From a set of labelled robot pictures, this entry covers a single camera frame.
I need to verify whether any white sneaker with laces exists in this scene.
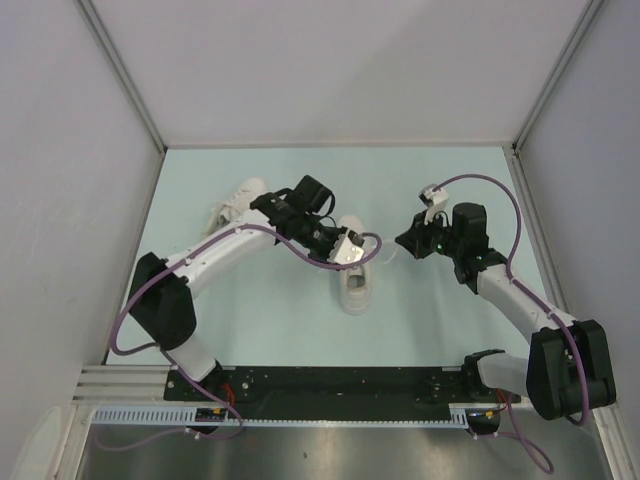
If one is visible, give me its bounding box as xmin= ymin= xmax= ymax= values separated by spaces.
xmin=338 ymin=215 xmax=399 ymax=315

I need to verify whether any grey slotted cable duct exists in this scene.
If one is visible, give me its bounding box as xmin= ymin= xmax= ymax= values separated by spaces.
xmin=91 ymin=405 xmax=503 ymax=429

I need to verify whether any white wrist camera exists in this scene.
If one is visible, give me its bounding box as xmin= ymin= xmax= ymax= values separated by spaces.
xmin=329 ymin=228 xmax=365 ymax=265
xmin=418 ymin=184 xmax=449 ymax=225

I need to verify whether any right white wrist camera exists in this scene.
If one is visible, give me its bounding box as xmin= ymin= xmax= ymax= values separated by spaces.
xmin=418 ymin=184 xmax=449 ymax=225

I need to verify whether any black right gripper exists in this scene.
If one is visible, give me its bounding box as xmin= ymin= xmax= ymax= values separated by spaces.
xmin=394 ymin=208 xmax=462 ymax=260

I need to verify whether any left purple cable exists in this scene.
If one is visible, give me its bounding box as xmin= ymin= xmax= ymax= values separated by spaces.
xmin=94 ymin=230 xmax=384 ymax=449

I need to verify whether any aluminium frame rail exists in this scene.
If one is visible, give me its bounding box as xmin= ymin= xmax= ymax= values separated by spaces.
xmin=507 ymin=149 xmax=639 ymax=479

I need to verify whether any purple cable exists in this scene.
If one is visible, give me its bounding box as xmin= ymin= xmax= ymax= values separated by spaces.
xmin=94 ymin=230 xmax=384 ymax=449
xmin=432 ymin=173 xmax=591 ymax=474

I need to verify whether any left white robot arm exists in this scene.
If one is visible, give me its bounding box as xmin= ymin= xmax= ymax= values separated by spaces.
xmin=120 ymin=175 xmax=364 ymax=400

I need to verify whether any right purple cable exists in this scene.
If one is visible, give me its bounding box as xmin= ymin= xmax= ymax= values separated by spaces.
xmin=432 ymin=173 xmax=591 ymax=474

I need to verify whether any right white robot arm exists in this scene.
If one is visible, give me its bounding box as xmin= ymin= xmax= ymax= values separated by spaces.
xmin=395 ymin=203 xmax=617 ymax=420

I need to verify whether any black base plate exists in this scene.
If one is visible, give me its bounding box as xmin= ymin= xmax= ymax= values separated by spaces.
xmin=163 ymin=362 xmax=522 ymax=424

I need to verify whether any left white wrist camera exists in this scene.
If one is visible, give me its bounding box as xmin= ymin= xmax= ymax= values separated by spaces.
xmin=329 ymin=228 xmax=365 ymax=265

